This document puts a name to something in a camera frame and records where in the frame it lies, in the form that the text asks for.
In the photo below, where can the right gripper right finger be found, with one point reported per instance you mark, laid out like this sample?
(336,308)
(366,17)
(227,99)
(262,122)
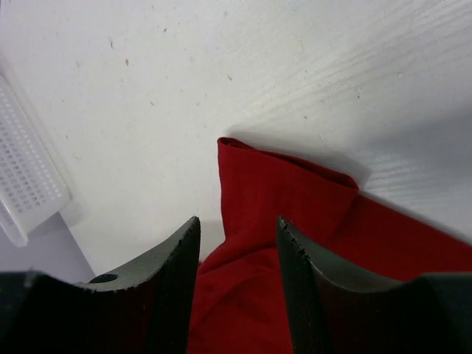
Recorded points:
(335,306)

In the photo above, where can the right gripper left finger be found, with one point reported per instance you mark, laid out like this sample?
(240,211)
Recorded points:
(143,306)

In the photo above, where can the red t shirt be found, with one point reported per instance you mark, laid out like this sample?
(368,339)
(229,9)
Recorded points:
(239,304)

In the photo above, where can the white plastic basket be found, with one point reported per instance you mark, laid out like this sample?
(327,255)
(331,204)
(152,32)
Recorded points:
(32,189)

